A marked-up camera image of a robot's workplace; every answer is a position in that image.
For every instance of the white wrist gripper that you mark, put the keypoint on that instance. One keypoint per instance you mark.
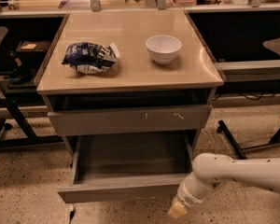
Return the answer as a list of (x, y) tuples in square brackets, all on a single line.
[(189, 196)]

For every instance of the white ceramic bowl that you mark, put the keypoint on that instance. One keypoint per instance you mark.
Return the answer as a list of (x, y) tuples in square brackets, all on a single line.
[(163, 49)]

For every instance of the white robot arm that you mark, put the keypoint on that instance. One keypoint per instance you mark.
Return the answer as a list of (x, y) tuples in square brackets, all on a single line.
[(211, 171)]

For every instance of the grey top drawer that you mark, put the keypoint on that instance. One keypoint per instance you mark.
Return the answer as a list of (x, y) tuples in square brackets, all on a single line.
[(130, 120)]

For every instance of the grey drawer cabinet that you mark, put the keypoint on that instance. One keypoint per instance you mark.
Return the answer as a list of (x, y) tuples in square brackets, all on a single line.
[(134, 80)]

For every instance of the dark box on shelf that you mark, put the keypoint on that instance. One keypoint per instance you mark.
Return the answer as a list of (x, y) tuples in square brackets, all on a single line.
[(29, 50)]

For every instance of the blue white chip bag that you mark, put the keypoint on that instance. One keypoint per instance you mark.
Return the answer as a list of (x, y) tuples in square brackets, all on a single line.
[(89, 58)]

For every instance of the grey drawer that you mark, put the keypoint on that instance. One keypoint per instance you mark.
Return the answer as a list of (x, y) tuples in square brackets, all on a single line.
[(130, 120), (127, 167)]

